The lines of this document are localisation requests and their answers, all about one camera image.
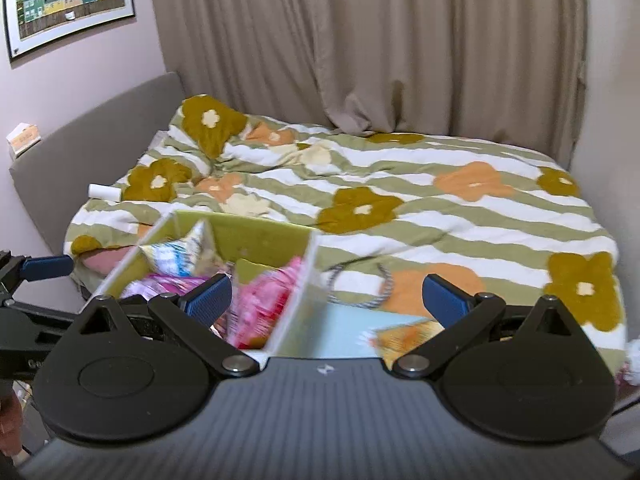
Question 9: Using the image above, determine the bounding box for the pink cloth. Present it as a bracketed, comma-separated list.
[80, 250, 133, 277]

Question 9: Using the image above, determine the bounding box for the braided cord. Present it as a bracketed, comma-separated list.
[326, 255, 397, 309]

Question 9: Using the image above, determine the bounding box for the floral striped blanket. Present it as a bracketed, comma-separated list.
[62, 95, 628, 376]

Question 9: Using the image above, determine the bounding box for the light blue floral tray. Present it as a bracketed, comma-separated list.
[260, 305, 436, 361]

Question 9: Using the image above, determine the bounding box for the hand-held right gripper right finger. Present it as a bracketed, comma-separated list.
[390, 273, 591, 378]

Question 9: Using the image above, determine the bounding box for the grey bed headboard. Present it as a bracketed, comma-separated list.
[10, 72, 183, 256]

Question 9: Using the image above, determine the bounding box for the tissue box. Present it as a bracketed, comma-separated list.
[6, 123, 42, 157]

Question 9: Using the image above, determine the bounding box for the white plastic bag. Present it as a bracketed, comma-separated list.
[620, 340, 640, 386]

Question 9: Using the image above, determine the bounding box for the pink striped snack packet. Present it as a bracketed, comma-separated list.
[215, 257, 306, 348]

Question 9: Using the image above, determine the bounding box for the yellow orange snack packet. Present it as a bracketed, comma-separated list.
[372, 320, 446, 368]

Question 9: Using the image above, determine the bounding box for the framed wall picture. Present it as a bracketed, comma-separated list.
[2, 0, 137, 63]

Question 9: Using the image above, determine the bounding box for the beige curtain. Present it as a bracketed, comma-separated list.
[147, 0, 588, 168]

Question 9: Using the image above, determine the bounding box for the green cardboard box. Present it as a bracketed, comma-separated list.
[92, 210, 321, 358]

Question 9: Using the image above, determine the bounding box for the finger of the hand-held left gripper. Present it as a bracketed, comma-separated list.
[21, 255, 75, 282]

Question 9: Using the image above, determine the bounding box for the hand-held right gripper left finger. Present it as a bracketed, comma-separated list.
[65, 272, 261, 377]

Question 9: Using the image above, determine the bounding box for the white blue snack packet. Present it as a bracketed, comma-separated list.
[142, 222, 226, 278]

